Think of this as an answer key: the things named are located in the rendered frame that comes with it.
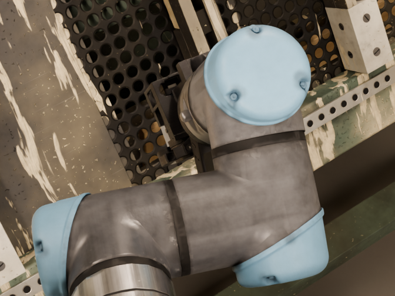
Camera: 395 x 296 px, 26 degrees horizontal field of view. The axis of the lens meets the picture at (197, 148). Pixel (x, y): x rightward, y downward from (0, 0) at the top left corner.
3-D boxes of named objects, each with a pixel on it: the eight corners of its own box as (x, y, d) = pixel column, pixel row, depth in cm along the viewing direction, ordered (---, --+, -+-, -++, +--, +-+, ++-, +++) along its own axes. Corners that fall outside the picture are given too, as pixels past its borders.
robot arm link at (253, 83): (227, 139, 61) (204, 23, 62) (196, 157, 71) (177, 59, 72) (330, 121, 63) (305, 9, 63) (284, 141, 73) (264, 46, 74)
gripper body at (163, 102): (206, 69, 90) (234, 40, 78) (238, 145, 90) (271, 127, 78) (140, 95, 88) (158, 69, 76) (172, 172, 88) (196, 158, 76)
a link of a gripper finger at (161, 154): (188, 139, 93) (206, 127, 85) (195, 154, 93) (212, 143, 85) (149, 155, 92) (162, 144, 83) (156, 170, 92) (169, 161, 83)
